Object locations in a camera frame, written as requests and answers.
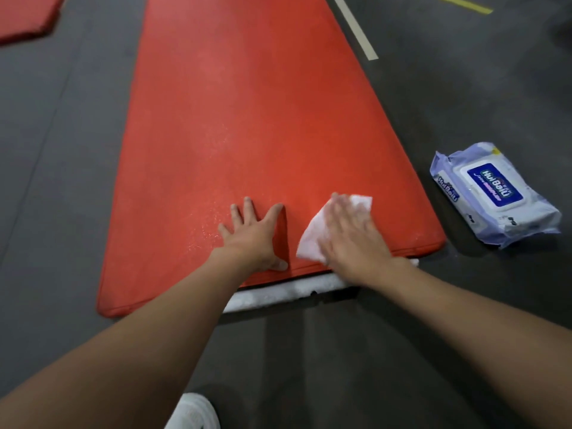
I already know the person's left hand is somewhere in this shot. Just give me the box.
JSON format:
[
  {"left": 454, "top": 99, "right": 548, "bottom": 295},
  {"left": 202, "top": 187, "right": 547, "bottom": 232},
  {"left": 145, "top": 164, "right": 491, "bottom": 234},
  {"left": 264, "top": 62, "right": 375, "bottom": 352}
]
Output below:
[{"left": 217, "top": 197, "right": 290, "bottom": 274}]

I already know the person's right hand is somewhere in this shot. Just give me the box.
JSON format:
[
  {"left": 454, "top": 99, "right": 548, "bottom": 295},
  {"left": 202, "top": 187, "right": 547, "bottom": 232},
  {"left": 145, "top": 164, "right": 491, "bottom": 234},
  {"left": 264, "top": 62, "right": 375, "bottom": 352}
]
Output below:
[{"left": 318, "top": 192, "right": 414, "bottom": 290}]

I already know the white wet wipe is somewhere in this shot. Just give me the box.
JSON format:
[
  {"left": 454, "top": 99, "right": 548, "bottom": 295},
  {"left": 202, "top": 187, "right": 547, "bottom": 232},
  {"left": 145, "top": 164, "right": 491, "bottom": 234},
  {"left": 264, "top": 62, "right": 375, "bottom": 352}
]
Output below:
[{"left": 296, "top": 194, "right": 374, "bottom": 266}]

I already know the red mat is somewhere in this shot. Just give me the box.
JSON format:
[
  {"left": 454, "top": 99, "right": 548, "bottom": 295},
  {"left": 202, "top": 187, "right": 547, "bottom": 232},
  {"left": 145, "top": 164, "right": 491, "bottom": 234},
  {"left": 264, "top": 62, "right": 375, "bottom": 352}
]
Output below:
[
  {"left": 97, "top": 0, "right": 448, "bottom": 319},
  {"left": 0, "top": 0, "right": 67, "bottom": 45}
]

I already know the pale blue wipes pack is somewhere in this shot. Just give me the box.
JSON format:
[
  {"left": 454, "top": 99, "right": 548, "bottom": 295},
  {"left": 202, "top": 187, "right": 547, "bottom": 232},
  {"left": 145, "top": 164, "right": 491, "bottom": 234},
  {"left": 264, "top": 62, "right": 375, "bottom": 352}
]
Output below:
[{"left": 430, "top": 142, "right": 563, "bottom": 250}]

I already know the person's right forearm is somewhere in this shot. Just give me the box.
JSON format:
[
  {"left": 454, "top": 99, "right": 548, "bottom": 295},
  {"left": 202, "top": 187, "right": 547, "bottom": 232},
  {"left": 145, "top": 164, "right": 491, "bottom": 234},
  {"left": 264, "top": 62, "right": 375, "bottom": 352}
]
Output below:
[{"left": 384, "top": 259, "right": 572, "bottom": 429}]

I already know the person's left forearm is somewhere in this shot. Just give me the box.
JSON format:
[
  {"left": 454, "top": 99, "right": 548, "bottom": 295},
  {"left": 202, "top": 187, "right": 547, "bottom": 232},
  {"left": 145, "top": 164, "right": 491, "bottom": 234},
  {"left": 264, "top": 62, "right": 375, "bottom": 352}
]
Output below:
[{"left": 0, "top": 250, "right": 253, "bottom": 429}]

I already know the white fluffy padding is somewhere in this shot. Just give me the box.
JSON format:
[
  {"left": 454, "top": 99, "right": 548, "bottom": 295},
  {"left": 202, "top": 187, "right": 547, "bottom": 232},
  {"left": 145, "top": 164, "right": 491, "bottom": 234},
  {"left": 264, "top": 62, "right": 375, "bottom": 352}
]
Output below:
[{"left": 222, "top": 259, "right": 420, "bottom": 314}]

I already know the white shoe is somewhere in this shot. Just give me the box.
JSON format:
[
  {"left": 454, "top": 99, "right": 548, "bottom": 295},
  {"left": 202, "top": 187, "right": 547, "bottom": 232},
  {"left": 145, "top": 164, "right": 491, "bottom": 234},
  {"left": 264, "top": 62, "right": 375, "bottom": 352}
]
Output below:
[{"left": 164, "top": 393, "right": 221, "bottom": 429}]

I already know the yellow tape strip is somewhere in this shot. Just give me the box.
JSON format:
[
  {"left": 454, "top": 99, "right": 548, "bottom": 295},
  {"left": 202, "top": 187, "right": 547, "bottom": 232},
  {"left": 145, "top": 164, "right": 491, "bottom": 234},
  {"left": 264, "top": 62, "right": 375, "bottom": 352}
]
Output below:
[{"left": 432, "top": 0, "right": 494, "bottom": 15}]

